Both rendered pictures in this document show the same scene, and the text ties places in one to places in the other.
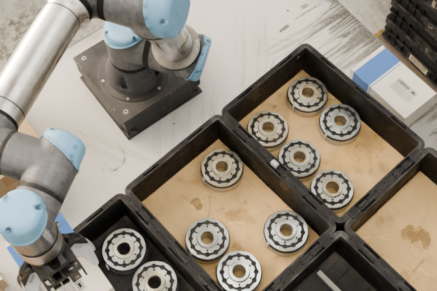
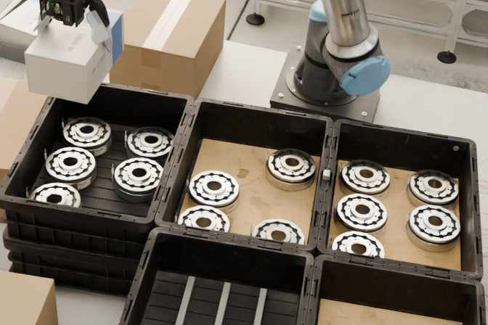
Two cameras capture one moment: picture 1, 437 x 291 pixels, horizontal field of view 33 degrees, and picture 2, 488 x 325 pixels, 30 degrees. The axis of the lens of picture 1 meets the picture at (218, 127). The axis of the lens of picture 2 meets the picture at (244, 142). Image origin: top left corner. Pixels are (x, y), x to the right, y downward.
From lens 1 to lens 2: 1.09 m
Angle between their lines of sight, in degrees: 35
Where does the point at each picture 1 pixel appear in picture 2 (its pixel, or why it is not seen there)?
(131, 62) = (314, 45)
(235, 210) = (263, 201)
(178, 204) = (229, 162)
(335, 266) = (284, 303)
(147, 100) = (306, 103)
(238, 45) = not seen: hidden behind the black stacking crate
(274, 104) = (398, 177)
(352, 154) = (415, 258)
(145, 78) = (319, 81)
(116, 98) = (286, 84)
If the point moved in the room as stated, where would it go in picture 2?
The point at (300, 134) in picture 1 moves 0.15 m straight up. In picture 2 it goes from (390, 210) to (403, 154)
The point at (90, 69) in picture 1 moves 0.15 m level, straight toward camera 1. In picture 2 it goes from (293, 56) to (263, 84)
